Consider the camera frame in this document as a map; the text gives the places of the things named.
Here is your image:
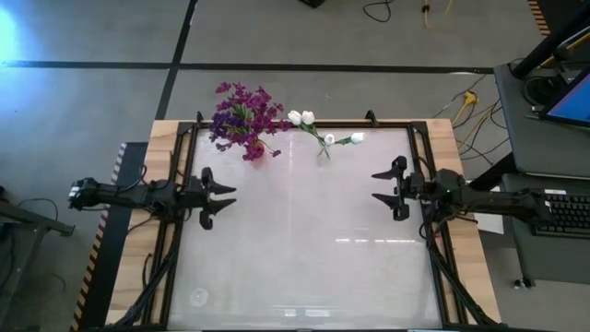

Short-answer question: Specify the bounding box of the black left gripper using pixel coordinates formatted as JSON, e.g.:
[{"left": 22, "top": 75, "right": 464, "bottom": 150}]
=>
[{"left": 185, "top": 166, "right": 238, "bottom": 231}]

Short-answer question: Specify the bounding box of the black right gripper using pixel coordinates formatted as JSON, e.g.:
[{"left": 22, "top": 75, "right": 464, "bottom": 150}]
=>
[{"left": 371, "top": 155, "right": 423, "bottom": 223}]

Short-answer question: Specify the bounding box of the magenta artificial flower bunch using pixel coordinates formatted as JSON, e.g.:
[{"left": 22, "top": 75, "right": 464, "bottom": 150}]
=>
[
  {"left": 215, "top": 81, "right": 283, "bottom": 119},
  {"left": 242, "top": 136, "right": 282, "bottom": 162},
  {"left": 257, "top": 103, "right": 291, "bottom": 136}
]

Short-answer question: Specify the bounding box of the red glass vase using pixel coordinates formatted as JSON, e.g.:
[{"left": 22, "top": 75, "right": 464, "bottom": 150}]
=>
[{"left": 248, "top": 140, "right": 267, "bottom": 162}]

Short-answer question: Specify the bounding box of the violet artificial flower bunch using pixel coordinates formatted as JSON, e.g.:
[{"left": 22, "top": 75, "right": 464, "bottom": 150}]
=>
[{"left": 207, "top": 110, "right": 248, "bottom": 152}]

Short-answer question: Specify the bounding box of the white glossy table sheet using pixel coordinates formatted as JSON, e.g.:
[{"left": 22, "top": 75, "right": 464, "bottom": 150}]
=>
[{"left": 166, "top": 128, "right": 443, "bottom": 329}]

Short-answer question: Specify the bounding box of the black desk leg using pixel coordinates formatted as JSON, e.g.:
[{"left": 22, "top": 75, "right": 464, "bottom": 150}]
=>
[{"left": 465, "top": 151, "right": 517, "bottom": 197}]

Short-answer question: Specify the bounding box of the white paper sheet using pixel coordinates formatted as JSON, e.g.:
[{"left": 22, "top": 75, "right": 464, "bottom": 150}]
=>
[{"left": 477, "top": 185, "right": 506, "bottom": 235}]

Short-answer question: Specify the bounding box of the grey laptop desk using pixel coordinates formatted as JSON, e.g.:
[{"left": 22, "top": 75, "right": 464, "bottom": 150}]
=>
[{"left": 493, "top": 59, "right": 590, "bottom": 180}]

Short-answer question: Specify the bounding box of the grey keyboard desk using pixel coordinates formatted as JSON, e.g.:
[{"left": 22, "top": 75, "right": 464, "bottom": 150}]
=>
[{"left": 501, "top": 173, "right": 590, "bottom": 285}]

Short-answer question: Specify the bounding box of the black computer keyboard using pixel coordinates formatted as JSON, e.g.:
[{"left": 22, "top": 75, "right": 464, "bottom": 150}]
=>
[{"left": 529, "top": 187, "right": 590, "bottom": 240}]

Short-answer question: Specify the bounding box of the grey metal stand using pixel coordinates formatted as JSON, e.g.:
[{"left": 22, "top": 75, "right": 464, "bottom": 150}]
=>
[{"left": 0, "top": 184, "right": 77, "bottom": 332}]

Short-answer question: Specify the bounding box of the laptop with blue screen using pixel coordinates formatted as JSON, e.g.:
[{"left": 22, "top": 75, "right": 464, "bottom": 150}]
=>
[{"left": 545, "top": 68, "right": 590, "bottom": 129}]

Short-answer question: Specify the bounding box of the black diagonal pole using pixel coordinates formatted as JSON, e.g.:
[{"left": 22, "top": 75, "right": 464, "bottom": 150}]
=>
[{"left": 512, "top": 4, "right": 590, "bottom": 78}]

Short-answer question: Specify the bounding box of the orange black hazard strip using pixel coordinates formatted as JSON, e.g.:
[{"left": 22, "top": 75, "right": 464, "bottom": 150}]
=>
[{"left": 527, "top": 0, "right": 553, "bottom": 37}]

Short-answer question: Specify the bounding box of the black metal table frame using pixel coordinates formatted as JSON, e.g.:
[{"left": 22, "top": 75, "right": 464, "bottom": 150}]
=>
[{"left": 110, "top": 117, "right": 513, "bottom": 332}]

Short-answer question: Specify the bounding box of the yellow plug cable bundle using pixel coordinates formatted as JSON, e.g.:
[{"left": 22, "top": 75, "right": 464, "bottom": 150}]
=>
[{"left": 451, "top": 89, "right": 490, "bottom": 139}]

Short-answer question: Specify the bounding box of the black hazard-striped base plate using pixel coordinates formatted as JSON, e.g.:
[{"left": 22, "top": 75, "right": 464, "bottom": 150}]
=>
[{"left": 68, "top": 140, "right": 139, "bottom": 332}]

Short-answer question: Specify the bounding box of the black floor cable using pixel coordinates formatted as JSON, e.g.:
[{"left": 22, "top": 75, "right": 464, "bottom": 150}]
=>
[{"left": 362, "top": 0, "right": 394, "bottom": 23}]

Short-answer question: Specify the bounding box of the yellow floor cable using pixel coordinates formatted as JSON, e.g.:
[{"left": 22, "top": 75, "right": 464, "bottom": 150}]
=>
[{"left": 422, "top": 0, "right": 455, "bottom": 30}]

